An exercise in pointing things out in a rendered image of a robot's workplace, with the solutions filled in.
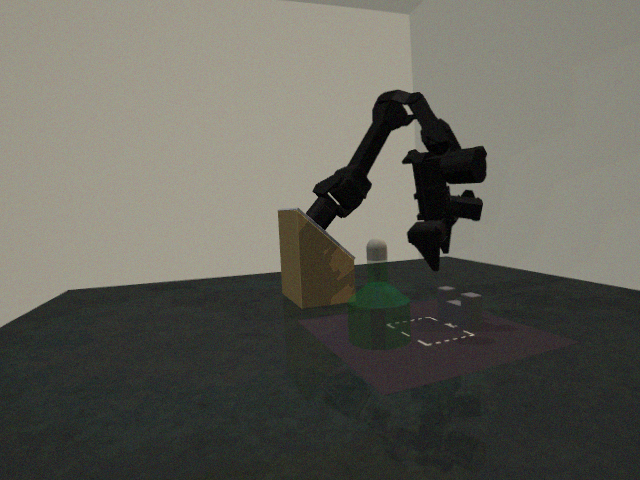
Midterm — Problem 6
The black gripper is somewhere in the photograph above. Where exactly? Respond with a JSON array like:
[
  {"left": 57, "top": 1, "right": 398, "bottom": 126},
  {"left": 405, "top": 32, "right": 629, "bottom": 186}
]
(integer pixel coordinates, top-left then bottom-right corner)
[{"left": 407, "top": 183, "right": 459, "bottom": 271}]

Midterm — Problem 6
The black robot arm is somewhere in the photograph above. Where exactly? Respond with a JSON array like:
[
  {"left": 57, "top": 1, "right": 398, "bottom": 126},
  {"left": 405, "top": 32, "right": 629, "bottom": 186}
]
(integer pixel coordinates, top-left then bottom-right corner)
[{"left": 305, "top": 90, "right": 487, "bottom": 230}]

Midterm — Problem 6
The green glass bottle with white cap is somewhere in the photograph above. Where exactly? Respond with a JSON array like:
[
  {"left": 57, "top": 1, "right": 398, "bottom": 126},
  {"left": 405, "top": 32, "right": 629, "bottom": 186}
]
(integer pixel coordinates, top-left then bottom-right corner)
[{"left": 347, "top": 238, "right": 411, "bottom": 350}]

